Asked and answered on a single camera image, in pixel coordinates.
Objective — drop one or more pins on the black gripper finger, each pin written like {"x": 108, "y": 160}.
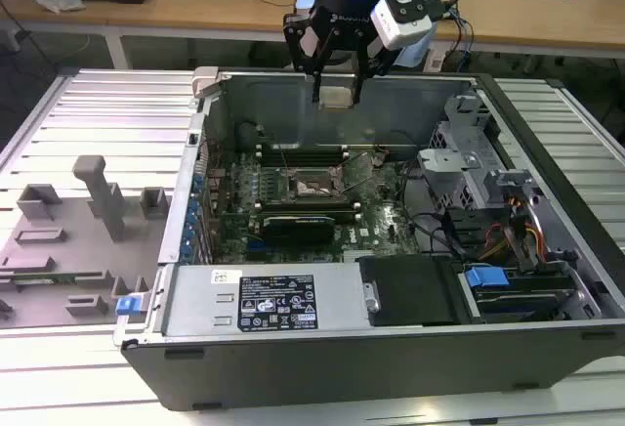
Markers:
{"x": 363, "y": 62}
{"x": 320, "y": 64}

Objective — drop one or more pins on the silver square CPU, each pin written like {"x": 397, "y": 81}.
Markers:
{"x": 337, "y": 97}

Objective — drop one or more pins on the black RAM slot row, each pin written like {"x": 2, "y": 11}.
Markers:
{"x": 305, "y": 210}
{"x": 300, "y": 155}

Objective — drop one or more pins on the CPU socket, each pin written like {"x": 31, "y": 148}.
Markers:
{"x": 312, "y": 185}

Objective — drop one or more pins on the blue slot clip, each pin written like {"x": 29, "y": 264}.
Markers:
{"x": 188, "y": 235}
{"x": 194, "y": 207}
{"x": 185, "y": 251}
{"x": 197, "y": 183}

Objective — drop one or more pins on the black drive bay cover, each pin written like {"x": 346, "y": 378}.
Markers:
{"x": 410, "y": 289}

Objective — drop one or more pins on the pale blue teach pendant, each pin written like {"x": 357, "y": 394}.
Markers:
{"x": 412, "y": 57}

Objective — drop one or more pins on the small white box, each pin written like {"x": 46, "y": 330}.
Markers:
{"x": 436, "y": 60}

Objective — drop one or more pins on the wooden desk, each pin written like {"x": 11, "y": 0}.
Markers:
{"x": 220, "y": 11}

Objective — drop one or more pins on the silver drive cage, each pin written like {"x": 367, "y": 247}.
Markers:
{"x": 454, "y": 162}

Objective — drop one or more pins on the black graphics card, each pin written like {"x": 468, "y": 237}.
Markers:
{"x": 298, "y": 230}

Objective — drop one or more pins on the green motherboard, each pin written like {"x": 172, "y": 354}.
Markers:
{"x": 371, "y": 230}

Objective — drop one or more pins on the hard disk in blue carrier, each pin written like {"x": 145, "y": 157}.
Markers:
{"x": 488, "y": 280}

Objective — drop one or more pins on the silver power supply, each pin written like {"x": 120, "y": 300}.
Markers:
{"x": 195, "y": 299}

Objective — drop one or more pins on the black PC case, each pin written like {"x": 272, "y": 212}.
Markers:
{"x": 342, "y": 372}

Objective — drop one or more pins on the grey parts rack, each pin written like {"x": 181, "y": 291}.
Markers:
{"x": 73, "y": 250}

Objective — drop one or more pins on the blue case latch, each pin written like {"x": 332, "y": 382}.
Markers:
{"x": 126, "y": 305}

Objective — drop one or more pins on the green RAM stick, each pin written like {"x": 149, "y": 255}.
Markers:
{"x": 44, "y": 278}

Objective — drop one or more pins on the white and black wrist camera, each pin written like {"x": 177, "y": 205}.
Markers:
{"x": 398, "y": 25}

